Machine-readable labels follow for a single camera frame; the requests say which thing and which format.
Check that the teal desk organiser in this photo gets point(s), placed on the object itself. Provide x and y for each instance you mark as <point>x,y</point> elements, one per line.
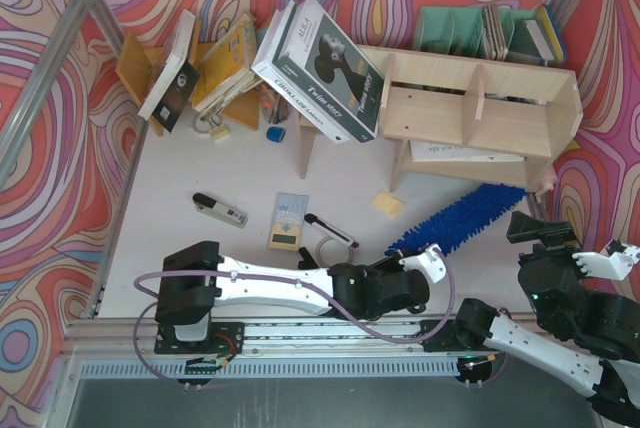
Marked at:
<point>457,31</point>

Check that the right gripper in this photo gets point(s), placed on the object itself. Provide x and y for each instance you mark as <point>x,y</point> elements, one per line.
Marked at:
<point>542,240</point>

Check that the black plastic clip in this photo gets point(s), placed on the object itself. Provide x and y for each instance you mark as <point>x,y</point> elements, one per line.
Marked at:
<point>307,261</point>

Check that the white Chokladfabriken book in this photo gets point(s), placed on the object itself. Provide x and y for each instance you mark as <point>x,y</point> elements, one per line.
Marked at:
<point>264,66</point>

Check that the yellow wooden book rack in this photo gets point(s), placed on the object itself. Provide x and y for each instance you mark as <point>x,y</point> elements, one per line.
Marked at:
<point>134,69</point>

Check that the blue grey book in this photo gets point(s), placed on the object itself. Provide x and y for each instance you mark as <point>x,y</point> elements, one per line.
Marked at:
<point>546,36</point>

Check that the small blue box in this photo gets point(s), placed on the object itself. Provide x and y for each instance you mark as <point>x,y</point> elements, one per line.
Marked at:
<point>275,134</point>

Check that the light wooden bookshelf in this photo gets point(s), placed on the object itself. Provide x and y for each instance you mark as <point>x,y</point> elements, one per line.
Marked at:
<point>519,109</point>

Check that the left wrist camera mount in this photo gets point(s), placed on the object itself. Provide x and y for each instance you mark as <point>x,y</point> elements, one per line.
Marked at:
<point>430,263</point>

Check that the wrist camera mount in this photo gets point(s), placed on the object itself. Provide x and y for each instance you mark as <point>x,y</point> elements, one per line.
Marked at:
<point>430,263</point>
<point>615,262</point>

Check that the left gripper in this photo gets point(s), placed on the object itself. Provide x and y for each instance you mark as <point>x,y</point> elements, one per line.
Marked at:
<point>392,262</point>

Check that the white papers on shelf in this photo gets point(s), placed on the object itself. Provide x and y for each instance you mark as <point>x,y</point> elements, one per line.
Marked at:
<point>432,152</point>

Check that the brown notebooks in organiser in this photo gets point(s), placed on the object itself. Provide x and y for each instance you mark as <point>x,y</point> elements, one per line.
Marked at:
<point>493,43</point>

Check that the brass padlock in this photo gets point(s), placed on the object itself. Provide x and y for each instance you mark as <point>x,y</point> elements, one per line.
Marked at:
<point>210,125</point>

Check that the roll of beige tape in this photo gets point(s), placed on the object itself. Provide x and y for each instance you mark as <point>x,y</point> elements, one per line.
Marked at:
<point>330,252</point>

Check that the white book black cover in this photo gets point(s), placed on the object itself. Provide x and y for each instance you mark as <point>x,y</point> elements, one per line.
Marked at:
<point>173,77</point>

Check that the yellow worn books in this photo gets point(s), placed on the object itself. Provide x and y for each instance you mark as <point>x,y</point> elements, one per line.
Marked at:
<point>226,68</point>

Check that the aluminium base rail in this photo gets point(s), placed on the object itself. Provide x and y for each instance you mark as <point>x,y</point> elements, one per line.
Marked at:
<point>261,335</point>

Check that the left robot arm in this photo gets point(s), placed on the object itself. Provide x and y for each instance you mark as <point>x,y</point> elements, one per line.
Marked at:
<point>198,278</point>

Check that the blue yellow calculator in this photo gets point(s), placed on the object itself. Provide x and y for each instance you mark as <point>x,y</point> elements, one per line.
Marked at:
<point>287,221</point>

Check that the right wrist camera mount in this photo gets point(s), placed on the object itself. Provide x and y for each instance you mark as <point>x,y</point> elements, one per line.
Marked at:
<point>615,262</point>

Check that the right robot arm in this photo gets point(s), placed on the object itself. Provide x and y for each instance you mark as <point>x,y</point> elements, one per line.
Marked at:
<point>593,337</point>

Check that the pencils bundle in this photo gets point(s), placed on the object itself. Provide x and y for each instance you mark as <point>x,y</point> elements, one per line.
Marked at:
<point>274,108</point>

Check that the blue microfibre duster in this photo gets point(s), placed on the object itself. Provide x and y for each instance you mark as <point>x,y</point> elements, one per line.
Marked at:
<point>455,224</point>

